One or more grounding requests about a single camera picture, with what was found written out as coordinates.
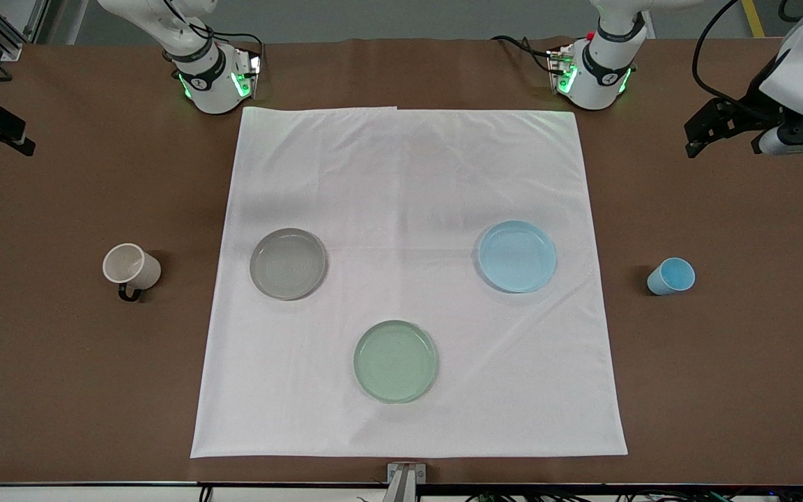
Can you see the white square cloth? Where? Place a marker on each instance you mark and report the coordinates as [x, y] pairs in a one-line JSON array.
[[408, 209]]

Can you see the blue cup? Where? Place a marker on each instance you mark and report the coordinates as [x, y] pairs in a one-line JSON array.
[[672, 277]]

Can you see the green plate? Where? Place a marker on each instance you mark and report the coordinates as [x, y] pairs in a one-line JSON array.
[[396, 361]]

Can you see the aluminium frame profile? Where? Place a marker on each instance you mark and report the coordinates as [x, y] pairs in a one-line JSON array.
[[4, 31]]

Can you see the gray plate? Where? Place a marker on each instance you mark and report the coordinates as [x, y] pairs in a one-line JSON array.
[[288, 265]]

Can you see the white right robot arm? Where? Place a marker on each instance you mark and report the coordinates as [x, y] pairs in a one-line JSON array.
[[210, 84]]

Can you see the metal table edge bracket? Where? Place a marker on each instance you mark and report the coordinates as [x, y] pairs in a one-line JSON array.
[[406, 477]]

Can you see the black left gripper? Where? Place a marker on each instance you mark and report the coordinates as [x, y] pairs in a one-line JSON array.
[[748, 116]]

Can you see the blue plate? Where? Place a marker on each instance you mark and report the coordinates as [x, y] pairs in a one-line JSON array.
[[517, 256]]

